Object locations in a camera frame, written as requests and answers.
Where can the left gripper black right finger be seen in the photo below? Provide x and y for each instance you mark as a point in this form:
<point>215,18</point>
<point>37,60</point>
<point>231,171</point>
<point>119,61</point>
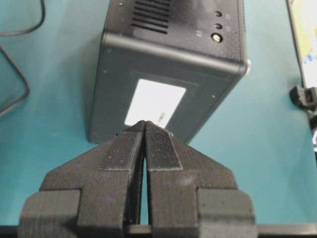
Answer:
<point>191,195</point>

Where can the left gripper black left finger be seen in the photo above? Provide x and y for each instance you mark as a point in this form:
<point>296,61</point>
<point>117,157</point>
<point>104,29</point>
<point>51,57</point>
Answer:
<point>91,196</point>

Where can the black mini PC box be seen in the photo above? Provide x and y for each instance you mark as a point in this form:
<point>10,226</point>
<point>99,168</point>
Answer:
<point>171,62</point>

